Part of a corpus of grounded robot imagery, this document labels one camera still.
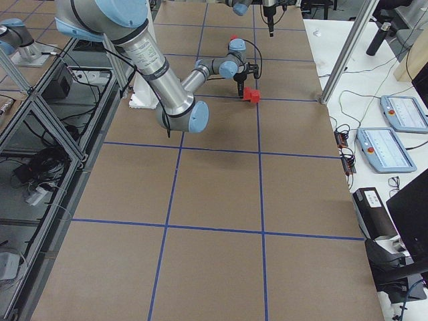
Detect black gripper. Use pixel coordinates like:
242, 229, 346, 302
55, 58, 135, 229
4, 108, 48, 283
233, 72, 247, 98
262, 5, 276, 37

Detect second robot base grey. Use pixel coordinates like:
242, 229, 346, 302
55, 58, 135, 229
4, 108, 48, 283
1, 18, 57, 67

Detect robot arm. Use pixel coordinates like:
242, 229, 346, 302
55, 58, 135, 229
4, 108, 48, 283
56, 0, 248, 133
219, 0, 288, 37

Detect black bottle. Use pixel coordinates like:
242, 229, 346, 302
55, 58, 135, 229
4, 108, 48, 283
366, 22, 391, 56

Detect orange electronics board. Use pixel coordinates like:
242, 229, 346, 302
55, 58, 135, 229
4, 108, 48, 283
334, 124, 356, 177

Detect wooden board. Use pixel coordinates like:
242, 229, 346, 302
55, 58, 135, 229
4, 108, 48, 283
394, 29, 427, 82

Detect upper teach pendant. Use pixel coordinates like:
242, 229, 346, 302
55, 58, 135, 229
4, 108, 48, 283
381, 96, 427, 134

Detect teach pendant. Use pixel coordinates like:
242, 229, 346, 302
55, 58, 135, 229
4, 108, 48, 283
356, 127, 417, 173
381, 96, 427, 134

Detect lower teach pendant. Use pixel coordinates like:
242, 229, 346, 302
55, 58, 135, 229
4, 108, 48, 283
356, 127, 417, 173

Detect eyeglasses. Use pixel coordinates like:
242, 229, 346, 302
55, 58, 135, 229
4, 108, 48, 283
388, 176, 401, 197

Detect black box with label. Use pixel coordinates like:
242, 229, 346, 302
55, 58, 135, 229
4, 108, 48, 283
352, 187, 398, 240

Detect black monitor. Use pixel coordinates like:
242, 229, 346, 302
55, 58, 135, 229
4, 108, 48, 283
387, 170, 427, 260

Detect monitor stand black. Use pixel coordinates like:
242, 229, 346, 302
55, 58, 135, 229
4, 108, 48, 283
364, 239, 427, 304

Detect aluminium frame post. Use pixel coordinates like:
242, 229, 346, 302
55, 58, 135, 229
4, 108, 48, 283
319, 0, 379, 105

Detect aluminium frame rail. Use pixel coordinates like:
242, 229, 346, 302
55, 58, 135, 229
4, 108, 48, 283
1, 40, 132, 320

